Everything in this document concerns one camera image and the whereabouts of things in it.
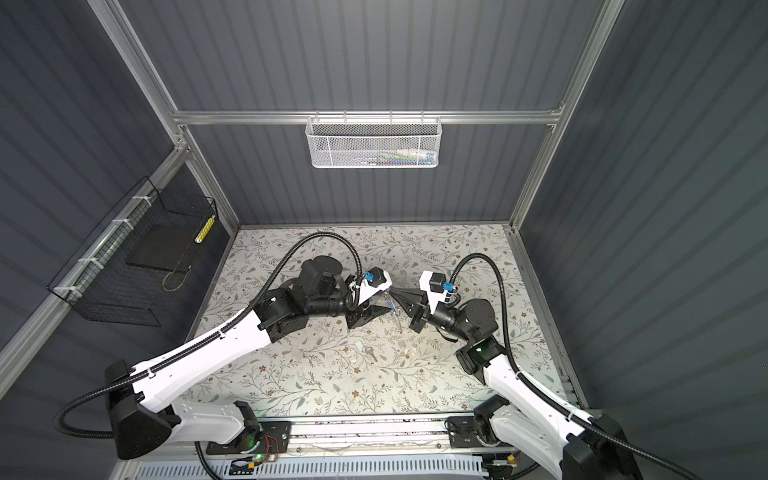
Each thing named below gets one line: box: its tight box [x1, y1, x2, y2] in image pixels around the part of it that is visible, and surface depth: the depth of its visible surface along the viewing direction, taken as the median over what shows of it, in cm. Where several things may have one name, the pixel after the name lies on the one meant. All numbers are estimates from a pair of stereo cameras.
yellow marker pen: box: [194, 214, 216, 244], surface depth 82 cm
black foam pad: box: [126, 224, 204, 273], surface depth 79 cm
